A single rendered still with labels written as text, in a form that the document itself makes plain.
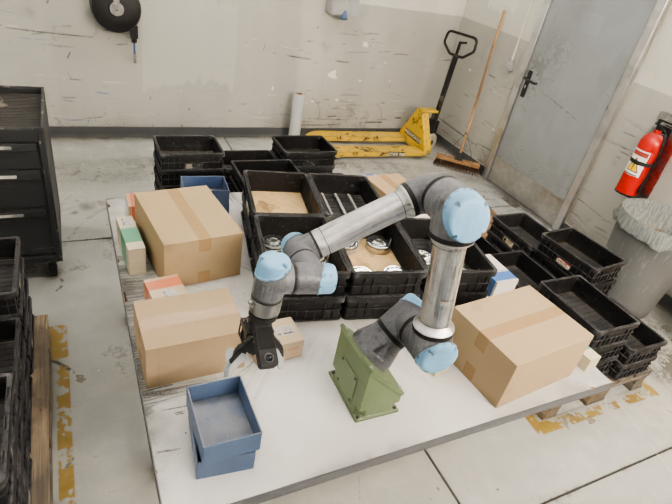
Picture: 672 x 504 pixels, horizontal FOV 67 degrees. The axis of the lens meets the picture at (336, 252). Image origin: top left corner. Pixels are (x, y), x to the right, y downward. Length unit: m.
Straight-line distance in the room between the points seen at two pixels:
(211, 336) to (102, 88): 3.59
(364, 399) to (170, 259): 0.86
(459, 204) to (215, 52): 3.96
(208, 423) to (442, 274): 0.74
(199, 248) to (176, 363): 0.50
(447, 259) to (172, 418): 0.89
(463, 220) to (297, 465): 0.80
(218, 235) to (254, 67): 3.29
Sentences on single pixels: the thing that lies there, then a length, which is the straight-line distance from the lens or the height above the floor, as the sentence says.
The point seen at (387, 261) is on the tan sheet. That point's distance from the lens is 2.09.
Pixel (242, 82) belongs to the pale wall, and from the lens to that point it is 5.09.
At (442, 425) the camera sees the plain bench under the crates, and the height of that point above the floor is 0.70.
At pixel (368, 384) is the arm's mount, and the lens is 1.52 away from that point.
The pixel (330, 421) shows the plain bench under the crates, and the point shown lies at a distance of 1.62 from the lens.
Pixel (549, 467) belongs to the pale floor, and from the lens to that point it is 2.78.
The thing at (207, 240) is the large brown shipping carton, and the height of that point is 0.89.
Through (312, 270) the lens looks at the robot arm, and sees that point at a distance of 1.18.
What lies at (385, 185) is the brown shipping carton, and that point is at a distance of 2.65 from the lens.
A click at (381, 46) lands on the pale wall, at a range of 5.57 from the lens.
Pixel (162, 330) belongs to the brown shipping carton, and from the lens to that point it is 1.61.
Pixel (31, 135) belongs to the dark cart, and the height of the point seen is 0.86.
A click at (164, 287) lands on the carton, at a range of 1.90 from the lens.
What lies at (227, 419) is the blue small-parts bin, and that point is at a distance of 1.49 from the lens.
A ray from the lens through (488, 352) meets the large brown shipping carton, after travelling 1.78.
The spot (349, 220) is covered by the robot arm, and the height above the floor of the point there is 1.32.
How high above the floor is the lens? 1.95
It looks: 33 degrees down
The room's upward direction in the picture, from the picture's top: 12 degrees clockwise
